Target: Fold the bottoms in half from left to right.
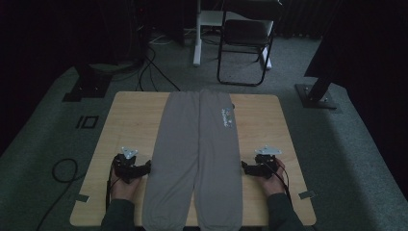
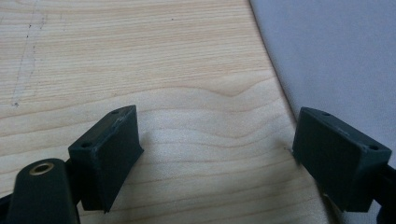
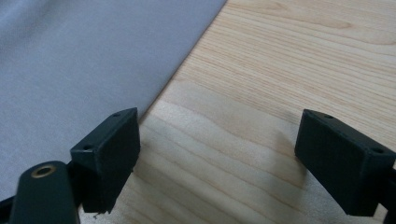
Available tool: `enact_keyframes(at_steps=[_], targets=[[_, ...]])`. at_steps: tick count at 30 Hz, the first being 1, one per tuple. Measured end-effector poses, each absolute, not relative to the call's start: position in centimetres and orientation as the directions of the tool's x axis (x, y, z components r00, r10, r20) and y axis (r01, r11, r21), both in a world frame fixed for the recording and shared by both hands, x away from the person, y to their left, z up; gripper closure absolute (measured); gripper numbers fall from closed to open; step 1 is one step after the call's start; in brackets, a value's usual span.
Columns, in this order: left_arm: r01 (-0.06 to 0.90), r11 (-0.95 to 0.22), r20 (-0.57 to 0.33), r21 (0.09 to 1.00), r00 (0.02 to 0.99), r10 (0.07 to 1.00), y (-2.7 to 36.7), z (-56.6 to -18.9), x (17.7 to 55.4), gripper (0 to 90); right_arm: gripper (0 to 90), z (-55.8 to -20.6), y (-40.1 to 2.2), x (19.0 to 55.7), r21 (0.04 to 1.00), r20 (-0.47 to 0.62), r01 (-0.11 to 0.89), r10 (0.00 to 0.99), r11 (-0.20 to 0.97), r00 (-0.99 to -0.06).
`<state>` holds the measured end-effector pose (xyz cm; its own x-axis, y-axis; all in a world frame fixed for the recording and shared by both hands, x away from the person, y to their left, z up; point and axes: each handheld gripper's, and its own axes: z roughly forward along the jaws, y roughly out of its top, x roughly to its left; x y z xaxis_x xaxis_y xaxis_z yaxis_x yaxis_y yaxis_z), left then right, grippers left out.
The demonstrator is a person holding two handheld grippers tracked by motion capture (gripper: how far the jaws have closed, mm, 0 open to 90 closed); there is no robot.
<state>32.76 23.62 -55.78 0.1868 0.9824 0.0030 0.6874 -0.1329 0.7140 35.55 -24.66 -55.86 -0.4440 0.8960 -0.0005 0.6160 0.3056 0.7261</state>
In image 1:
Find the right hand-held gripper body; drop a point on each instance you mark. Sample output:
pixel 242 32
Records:
pixel 264 165

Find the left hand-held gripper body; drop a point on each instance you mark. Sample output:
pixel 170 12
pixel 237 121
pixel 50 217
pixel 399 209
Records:
pixel 126 166

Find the grey pants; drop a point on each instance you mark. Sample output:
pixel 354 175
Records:
pixel 192 154

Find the person's right hand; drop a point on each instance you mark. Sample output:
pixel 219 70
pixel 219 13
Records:
pixel 272 183

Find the person's left hand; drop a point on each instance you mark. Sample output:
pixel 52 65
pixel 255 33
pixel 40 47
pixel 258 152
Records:
pixel 125 189

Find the grey tape piece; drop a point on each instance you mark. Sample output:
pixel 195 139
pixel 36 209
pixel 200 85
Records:
pixel 82 198
pixel 307 194

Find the black floor tape marking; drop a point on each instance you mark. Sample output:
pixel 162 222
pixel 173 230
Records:
pixel 87 122

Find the black stand base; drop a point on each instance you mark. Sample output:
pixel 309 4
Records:
pixel 88 86

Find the black folding chair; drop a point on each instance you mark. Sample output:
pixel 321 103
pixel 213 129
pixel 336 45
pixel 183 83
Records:
pixel 247 38

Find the black stand with base plate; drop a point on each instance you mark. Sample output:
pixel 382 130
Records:
pixel 316 94

